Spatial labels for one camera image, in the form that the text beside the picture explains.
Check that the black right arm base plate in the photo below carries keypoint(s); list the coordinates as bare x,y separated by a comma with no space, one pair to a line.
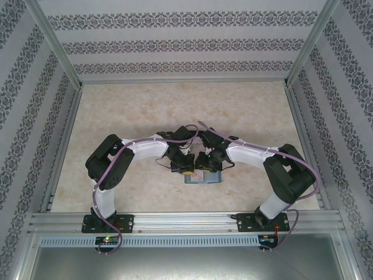
244,223

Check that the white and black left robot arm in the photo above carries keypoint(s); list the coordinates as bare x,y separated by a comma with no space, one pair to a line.
145,147

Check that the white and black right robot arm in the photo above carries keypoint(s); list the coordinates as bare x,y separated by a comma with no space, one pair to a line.
247,153

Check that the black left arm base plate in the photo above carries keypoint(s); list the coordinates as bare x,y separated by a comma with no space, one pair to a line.
126,223

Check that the aluminium frame post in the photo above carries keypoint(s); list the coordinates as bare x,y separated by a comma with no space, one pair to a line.
311,43
56,43

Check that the aluminium mounting rail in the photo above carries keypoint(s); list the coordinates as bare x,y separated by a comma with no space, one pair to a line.
180,223

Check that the grey sheet metal panel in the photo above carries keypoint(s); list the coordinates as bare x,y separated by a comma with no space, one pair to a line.
186,265

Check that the teal leather card holder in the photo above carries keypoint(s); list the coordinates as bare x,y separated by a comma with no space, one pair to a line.
211,178

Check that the aluminium side rail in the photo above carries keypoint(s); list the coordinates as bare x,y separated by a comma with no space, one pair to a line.
297,116
66,131

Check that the white card with pink print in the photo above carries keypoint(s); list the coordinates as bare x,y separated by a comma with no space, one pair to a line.
199,145
197,175

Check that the small circuit board green light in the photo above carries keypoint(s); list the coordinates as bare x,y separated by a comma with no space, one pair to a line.
107,240

